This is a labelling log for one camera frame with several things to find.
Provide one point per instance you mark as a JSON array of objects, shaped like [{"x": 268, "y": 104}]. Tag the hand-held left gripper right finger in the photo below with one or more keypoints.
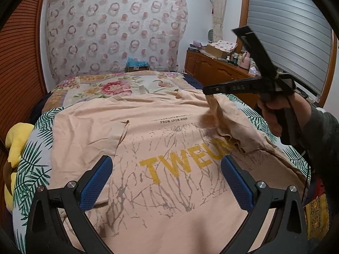
[{"x": 235, "y": 182}]

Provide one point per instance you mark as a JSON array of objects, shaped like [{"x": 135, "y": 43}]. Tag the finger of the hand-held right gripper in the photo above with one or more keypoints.
[
  {"x": 255, "y": 47},
  {"x": 233, "y": 88}
]

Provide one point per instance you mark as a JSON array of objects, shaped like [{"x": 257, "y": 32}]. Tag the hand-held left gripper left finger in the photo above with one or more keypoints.
[{"x": 98, "y": 181}]

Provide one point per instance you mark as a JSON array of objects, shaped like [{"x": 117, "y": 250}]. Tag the peach printed t-shirt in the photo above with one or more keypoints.
[{"x": 172, "y": 127}]

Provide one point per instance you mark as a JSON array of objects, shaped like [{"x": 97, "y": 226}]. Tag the person's right forearm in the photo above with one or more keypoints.
[{"x": 324, "y": 140}]

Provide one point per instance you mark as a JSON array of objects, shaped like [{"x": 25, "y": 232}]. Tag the person's right hand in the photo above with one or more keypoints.
[{"x": 270, "y": 115}]

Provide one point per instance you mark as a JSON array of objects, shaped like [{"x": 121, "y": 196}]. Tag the pink bag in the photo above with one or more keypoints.
[{"x": 245, "y": 59}]

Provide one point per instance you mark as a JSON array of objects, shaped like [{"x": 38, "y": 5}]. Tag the white tissue pack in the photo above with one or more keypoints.
[{"x": 254, "y": 71}]

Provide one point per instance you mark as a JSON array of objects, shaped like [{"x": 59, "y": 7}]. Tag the row of small bottles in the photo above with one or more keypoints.
[{"x": 234, "y": 58}]

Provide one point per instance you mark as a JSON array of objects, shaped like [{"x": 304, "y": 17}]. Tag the wooden sideboard cabinet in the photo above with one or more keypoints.
[{"x": 212, "y": 68}]

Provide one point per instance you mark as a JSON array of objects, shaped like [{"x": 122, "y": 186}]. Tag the floral spotted cloth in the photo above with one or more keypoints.
[{"x": 225, "y": 45}]

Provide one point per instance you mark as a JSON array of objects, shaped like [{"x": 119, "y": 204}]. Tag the navy bed sheet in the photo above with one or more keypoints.
[{"x": 194, "y": 82}]

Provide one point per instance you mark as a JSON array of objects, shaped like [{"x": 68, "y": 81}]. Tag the grey window shutter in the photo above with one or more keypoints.
[{"x": 288, "y": 23}]

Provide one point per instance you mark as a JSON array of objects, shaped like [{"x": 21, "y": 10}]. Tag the open cardboard box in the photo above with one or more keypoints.
[{"x": 214, "y": 51}]

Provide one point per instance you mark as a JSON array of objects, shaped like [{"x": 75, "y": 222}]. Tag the small desk fan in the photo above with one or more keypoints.
[{"x": 212, "y": 35}]

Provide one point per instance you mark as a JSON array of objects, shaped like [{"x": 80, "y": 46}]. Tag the white lace window curtain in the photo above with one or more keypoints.
[{"x": 218, "y": 10}]

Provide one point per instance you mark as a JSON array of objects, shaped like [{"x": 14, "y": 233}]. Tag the small pink box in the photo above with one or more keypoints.
[{"x": 197, "y": 43}]

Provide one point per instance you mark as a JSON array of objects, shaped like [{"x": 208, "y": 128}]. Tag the palm leaf print blanket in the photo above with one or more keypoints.
[{"x": 34, "y": 169}]

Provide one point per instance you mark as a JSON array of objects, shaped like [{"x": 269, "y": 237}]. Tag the yellow patterned cloth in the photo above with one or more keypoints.
[{"x": 316, "y": 213}]

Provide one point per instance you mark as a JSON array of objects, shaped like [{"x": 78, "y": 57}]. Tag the yellow plush toy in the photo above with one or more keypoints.
[{"x": 17, "y": 141}]

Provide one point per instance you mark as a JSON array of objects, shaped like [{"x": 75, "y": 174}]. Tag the small white tag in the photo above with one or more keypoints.
[{"x": 142, "y": 89}]

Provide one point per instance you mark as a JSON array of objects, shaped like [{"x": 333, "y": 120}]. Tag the floral quilt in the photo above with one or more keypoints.
[{"x": 111, "y": 87}]

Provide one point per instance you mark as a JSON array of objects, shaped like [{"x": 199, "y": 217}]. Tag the small cardboard box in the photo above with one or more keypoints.
[{"x": 137, "y": 69}]

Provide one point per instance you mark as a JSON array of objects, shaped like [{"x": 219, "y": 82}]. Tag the blue crumpled cloth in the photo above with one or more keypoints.
[{"x": 137, "y": 62}]

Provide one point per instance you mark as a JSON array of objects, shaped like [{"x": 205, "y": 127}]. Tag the circle patterned lace curtain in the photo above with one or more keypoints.
[{"x": 106, "y": 31}]

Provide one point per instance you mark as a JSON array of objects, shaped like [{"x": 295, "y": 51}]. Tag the louvred wooden door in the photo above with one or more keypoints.
[{"x": 21, "y": 58}]

